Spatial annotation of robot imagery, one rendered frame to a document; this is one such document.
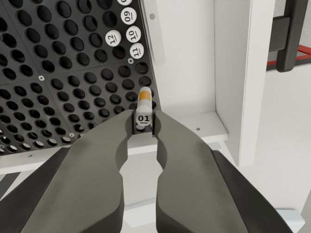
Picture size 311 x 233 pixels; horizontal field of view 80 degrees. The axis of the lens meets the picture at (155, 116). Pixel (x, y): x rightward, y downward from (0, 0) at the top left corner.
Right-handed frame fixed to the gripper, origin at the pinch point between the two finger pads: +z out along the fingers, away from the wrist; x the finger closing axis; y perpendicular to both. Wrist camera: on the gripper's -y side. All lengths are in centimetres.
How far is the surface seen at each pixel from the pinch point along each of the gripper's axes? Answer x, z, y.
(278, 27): 11.2, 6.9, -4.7
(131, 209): -3.4, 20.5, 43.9
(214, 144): 14.8, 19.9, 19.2
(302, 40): 86, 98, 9
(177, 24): 3.5, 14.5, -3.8
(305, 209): 164, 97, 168
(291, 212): 43, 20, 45
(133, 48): -1.1, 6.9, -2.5
